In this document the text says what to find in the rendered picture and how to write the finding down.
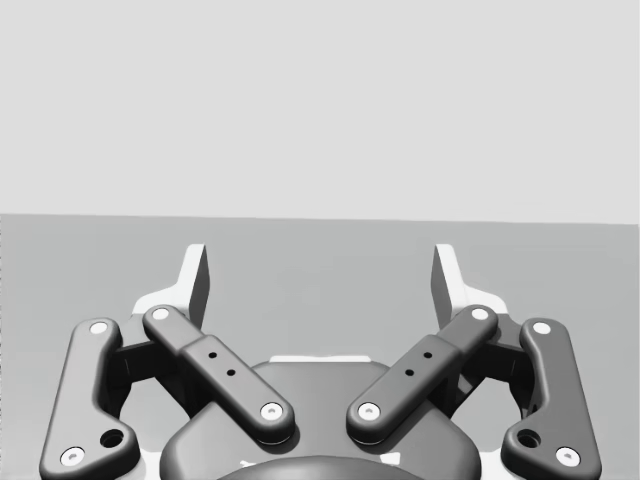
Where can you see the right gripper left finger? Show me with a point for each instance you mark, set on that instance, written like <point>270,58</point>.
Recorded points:
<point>85,380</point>

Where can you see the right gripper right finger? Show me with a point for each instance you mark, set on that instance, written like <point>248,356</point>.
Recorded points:
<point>552,385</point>

